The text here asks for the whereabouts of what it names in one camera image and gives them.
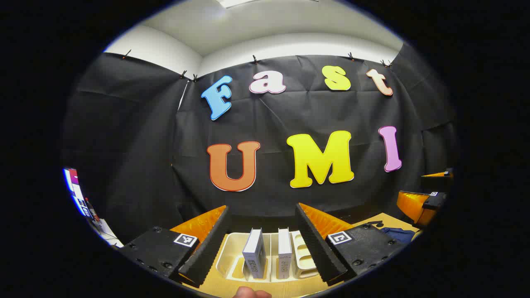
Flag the white-covered book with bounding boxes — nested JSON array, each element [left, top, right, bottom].
[[277, 228, 294, 280]]

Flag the blue schoolbag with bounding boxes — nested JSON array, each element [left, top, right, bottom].
[[364, 221, 416, 244]]

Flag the cream plastic bookshelf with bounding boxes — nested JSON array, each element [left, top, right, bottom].
[[215, 230, 321, 284]]

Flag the black backdrop cloth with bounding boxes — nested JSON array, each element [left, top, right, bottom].
[[62, 43, 458, 245]]

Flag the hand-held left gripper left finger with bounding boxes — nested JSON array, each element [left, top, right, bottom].
[[118, 205, 231, 289]]

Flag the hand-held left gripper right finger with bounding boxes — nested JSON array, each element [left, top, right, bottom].
[[295, 202, 410, 286]]

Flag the red bottle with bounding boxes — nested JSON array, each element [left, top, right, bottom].
[[85, 198, 100, 222]]

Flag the row of black cloth clips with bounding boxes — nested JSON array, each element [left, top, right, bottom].
[[121, 49, 394, 81]]

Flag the ceiling light panel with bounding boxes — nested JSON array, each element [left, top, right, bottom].
[[218, 0, 319, 9]]

